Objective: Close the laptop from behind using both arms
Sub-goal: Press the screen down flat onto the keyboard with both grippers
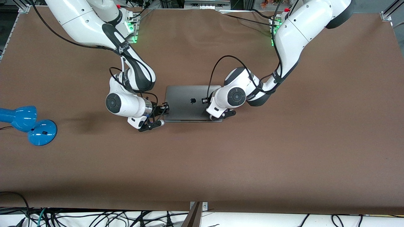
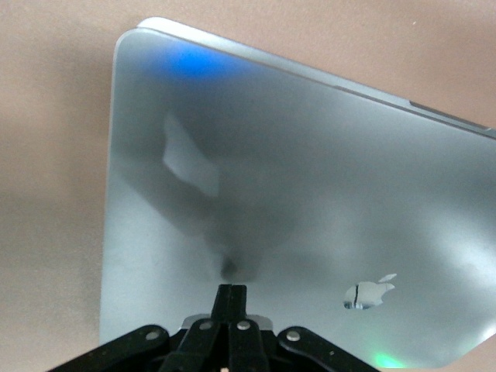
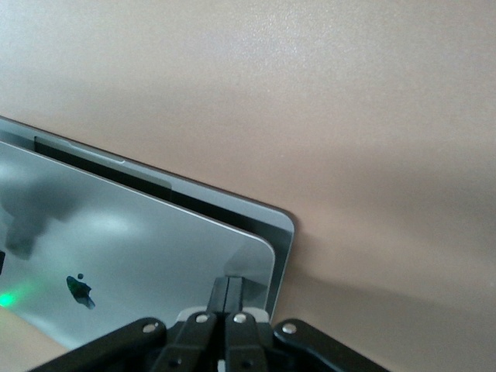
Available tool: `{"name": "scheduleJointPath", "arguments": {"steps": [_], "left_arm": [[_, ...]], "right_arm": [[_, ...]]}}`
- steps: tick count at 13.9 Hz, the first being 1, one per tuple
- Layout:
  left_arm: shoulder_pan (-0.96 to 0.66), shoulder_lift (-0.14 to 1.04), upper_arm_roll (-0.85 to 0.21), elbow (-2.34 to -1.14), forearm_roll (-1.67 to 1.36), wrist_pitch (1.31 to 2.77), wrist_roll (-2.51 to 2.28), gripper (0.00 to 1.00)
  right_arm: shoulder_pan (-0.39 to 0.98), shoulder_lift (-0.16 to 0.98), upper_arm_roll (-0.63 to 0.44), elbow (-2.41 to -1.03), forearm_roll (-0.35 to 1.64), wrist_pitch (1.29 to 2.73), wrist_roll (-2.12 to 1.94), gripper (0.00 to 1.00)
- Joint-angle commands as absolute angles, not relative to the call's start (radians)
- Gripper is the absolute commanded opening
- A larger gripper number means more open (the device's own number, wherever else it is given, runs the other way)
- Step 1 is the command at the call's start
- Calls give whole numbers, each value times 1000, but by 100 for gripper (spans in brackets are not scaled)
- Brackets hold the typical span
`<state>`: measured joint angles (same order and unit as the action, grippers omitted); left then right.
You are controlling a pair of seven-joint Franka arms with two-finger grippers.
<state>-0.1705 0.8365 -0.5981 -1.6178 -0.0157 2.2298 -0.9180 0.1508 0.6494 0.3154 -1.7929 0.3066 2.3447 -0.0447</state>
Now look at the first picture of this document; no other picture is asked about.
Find dark camera mount pole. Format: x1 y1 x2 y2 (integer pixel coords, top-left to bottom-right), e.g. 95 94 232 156
181 202 202 227

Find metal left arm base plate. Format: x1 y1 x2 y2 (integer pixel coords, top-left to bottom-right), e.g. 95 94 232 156
269 16 281 47

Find teal floor cable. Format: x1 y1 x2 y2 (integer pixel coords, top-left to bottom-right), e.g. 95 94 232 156
37 207 48 227

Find grey laptop with black keyboard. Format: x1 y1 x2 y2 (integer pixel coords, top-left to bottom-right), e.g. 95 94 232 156
163 85 223 123

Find blue desk lamp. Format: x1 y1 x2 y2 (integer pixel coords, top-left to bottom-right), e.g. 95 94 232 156
0 106 57 146

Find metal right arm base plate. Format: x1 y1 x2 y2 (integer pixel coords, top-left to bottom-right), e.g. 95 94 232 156
125 13 139 44

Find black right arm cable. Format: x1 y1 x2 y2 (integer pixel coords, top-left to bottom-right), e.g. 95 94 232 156
30 0 158 106

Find brown table cover sheet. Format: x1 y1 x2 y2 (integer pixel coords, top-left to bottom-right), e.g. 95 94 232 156
0 6 404 215

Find grey power strip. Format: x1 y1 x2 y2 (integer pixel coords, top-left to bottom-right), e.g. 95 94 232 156
184 0 231 10

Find looped black floor cable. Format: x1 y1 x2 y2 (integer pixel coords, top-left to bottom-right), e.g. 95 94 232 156
0 191 30 227

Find aluminium frame post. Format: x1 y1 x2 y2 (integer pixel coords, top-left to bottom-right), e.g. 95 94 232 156
13 0 31 14
380 0 404 22

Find black cable to arm base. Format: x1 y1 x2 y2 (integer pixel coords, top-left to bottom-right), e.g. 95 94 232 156
219 9 280 27

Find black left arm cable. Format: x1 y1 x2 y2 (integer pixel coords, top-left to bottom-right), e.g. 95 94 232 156
207 0 300 102

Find tangled black floor cables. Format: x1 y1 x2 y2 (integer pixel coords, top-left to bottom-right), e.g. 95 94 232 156
0 207 190 227

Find orange background object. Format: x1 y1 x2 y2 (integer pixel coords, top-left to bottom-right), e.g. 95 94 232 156
260 0 284 9

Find black base cable bundle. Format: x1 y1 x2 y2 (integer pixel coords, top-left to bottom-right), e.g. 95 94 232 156
125 0 154 20

